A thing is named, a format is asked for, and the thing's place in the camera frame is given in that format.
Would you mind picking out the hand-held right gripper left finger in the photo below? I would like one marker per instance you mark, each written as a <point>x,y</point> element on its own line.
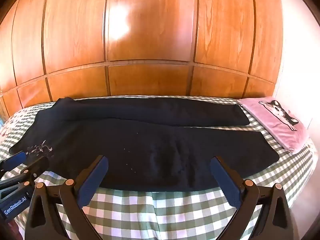
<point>93,180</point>

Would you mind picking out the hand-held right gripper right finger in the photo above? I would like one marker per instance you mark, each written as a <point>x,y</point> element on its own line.
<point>226,180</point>

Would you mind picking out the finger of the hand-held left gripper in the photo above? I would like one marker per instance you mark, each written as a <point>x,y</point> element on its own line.
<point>15,160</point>
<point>37,166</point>

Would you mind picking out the black pants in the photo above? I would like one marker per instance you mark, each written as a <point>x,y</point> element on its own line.
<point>150,142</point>

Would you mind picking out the floral print cloth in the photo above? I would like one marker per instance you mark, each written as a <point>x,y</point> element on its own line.
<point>13,123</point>

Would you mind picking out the pink cat print pillow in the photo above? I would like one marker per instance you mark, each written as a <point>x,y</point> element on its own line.
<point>265,120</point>

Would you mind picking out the green checked bed sheet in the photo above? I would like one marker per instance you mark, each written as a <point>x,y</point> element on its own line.
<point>162,212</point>

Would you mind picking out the wooden panelled wardrobe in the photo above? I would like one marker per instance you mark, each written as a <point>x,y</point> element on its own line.
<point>150,30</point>

